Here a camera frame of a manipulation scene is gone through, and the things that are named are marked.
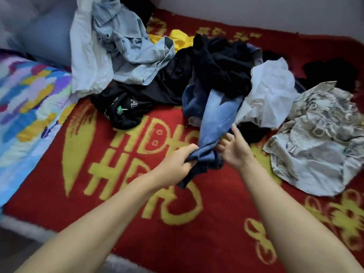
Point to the white bed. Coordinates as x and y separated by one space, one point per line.
34 230

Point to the person's right forearm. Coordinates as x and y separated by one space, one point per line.
296 224

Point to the person's left hand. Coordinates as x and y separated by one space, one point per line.
173 166

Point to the black pants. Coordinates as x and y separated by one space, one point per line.
222 65

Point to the blue denim jeans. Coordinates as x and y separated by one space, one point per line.
213 119

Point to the colourful patterned pillow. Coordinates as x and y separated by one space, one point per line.
28 110

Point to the pile of mixed clothes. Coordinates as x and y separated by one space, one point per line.
318 139

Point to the person's right hand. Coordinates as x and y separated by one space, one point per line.
236 149

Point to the person's left forearm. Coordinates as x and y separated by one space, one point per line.
85 233

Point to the red bedsheet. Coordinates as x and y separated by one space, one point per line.
227 236

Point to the grey pillow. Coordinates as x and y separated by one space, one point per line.
48 34

